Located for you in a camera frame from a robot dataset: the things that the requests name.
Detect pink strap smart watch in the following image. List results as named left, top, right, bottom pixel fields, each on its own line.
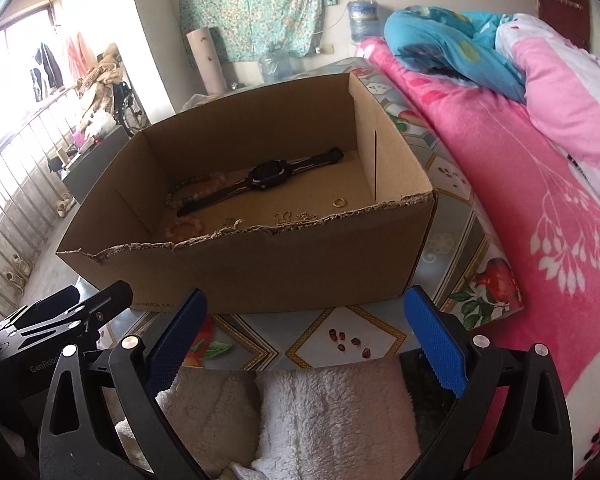
left=176, top=147, right=345, bottom=218

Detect multicolour glass bead bracelet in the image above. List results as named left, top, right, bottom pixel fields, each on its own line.
left=166, top=172, right=231, bottom=207

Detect pink bead bracelet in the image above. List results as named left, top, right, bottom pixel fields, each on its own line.
left=164, top=216, right=207, bottom=239

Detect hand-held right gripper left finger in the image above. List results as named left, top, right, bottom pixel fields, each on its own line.
left=39, top=287, right=208, bottom=480

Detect metal railing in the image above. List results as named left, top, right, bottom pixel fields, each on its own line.
left=0, top=87, right=81, bottom=311

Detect white shoes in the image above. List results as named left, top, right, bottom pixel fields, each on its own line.
left=2, top=252, right=31, bottom=283

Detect green floral curtain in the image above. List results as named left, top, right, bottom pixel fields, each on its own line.
left=177, top=0, right=338, bottom=63

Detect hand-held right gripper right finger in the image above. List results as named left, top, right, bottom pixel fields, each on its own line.
left=400, top=285, right=573, bottom=480

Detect hanging dark jacket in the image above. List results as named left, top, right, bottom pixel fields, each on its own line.
left=30, top=42, right=63, bottom=101

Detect blue water jug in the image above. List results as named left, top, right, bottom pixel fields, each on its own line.
left=347, top=0, right=381, bottom=43

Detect pink leaf print blanket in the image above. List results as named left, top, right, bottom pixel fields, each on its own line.
left=355, top=37, right=600, bottom=480

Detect hanging pink garment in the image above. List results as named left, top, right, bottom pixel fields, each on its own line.
left=65, top=32, right=93, bottom=81

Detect grey cabinet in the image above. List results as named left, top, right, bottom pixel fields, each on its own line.
left=62, top=124, right=131, bottom=206

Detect blue quilt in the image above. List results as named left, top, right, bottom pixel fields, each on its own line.
left=384, top=5, right=528, bottom=103

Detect beige cardboard tube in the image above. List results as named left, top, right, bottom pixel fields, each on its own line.
left=186, top=27, right=227, bottom=96

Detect clear plastic water jug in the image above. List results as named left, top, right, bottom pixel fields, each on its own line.
left=259, top=45, right=293, bottom=83

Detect torn brown cardboard box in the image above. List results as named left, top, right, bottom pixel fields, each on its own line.
left=56, top=72, right=438, bottom=313

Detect pile of clothes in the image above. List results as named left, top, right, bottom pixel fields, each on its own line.
left=75, top=42, right=123, bottom=138

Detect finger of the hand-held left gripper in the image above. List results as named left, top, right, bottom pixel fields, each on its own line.
left=10, top=281, right=133, bottom=357
left=0, top=286, right=86, bottom=335

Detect wheelchair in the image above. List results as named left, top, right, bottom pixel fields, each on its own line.
left=111, top=80, right=146, bottom=136

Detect light pink quilt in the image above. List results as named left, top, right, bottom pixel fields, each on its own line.
left=495, top=12, right=600, bottom=221

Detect white fleece cloth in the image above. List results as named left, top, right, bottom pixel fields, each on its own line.
left=115, top=357, right=421, bottom=480

